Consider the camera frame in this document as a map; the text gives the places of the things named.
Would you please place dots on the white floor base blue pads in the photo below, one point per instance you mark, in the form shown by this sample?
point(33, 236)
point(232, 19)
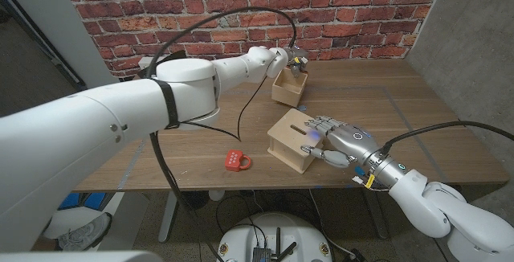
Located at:
point(94, 200)

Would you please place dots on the grey table leg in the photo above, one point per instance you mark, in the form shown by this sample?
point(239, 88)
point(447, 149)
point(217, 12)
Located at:
point(375, 214)

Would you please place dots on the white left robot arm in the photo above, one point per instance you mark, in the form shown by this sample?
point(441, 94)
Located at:
point(120, 109)

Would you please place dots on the white table leg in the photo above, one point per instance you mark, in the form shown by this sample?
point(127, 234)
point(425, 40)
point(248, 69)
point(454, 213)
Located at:
point(168, 222)

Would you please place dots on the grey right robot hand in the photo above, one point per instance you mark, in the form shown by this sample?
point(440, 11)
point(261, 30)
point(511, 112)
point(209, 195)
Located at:
point(349, 143)

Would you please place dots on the red padlock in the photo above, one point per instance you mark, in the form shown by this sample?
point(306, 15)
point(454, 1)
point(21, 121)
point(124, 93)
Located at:
point(233, 159)

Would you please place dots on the wooden box with slot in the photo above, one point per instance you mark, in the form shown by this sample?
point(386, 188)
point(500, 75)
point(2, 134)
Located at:
point(287, 141)

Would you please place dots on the grey sneaker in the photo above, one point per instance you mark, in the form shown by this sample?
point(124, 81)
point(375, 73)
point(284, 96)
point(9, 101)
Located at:
point(88, 232)

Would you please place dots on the black round floor object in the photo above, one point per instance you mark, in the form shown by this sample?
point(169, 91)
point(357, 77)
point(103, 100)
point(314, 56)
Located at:
point(198, 199)

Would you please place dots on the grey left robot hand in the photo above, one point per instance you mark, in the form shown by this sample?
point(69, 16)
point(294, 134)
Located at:
point(298, 59)

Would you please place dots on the wooden drawer with red front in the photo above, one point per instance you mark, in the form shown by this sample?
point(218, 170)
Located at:
point(287, 93)

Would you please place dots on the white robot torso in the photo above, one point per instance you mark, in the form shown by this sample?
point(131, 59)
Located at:
point(241, 238)

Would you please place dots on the black antenna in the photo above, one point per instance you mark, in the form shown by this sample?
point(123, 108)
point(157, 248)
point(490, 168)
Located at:
point(289, 250)
point(278, 242)

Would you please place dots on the grey finned electronics module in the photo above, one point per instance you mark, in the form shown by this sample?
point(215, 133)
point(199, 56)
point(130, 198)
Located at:
point(261, 255)

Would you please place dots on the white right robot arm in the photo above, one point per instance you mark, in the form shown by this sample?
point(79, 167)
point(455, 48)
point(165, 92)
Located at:
point(441, 210)

